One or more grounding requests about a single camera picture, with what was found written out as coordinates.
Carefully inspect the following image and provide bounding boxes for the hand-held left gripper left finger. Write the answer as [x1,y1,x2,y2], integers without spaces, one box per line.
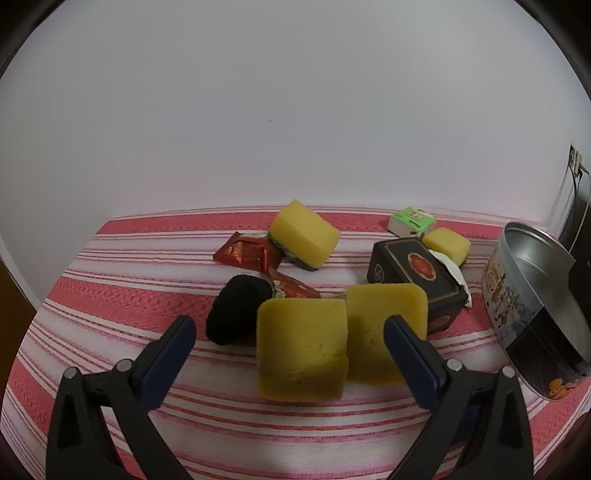
[46,315,199,480]

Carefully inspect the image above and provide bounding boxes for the red snack packet white label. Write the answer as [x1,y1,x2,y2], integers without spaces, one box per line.
[213,232,285,273]

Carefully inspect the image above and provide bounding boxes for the green tissue pack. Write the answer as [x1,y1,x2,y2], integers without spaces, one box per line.
[387,206,437,239]

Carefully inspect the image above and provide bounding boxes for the round metal tin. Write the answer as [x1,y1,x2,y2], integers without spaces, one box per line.
[480,222,591,400]

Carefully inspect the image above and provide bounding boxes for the large yellow sponge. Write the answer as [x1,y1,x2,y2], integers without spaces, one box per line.
[345,283,428,387]
[257,298,348,401]

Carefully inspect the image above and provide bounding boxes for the red white striped tablecloth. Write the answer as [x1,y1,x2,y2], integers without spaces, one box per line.
[0,205,591,480]

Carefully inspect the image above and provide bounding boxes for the black fuzzy roll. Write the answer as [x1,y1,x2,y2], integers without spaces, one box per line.
[205,274,274,347]

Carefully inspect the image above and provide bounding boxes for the small yellow sponge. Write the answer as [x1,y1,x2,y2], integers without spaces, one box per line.
[422,227,472,267]

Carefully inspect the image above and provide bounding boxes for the grey cable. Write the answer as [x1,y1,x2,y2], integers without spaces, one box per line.
[551,164,591,241]

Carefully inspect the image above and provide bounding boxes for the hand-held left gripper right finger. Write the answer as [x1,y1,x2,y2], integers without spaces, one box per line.
[383,315,534,480]

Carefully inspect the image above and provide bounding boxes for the yellow sponge with green scrubber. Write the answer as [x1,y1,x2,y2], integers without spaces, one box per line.
[269,199,341,271]

